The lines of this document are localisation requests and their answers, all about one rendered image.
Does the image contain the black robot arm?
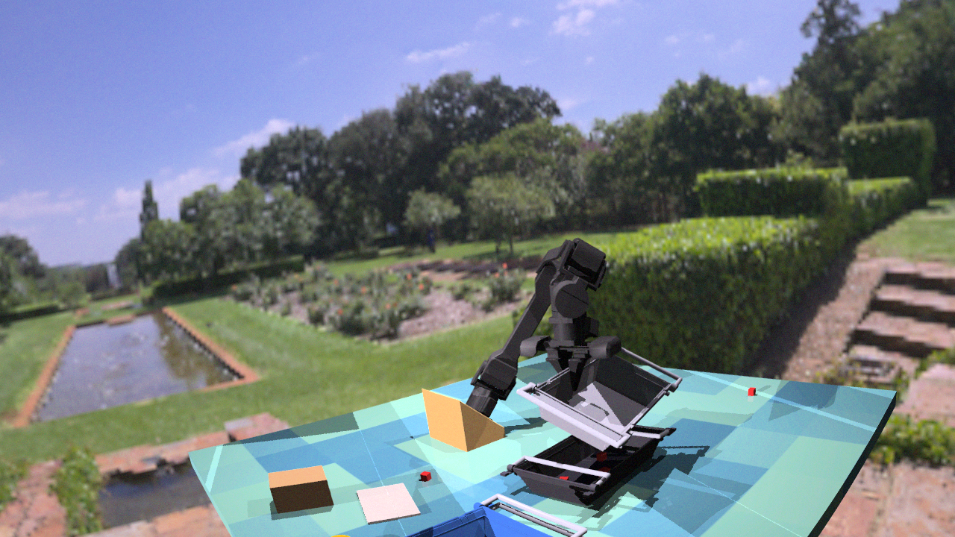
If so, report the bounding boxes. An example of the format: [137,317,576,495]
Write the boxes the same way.
[466,238,607,421]

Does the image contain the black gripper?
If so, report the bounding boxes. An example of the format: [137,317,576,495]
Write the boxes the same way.
[519,311,621,391]

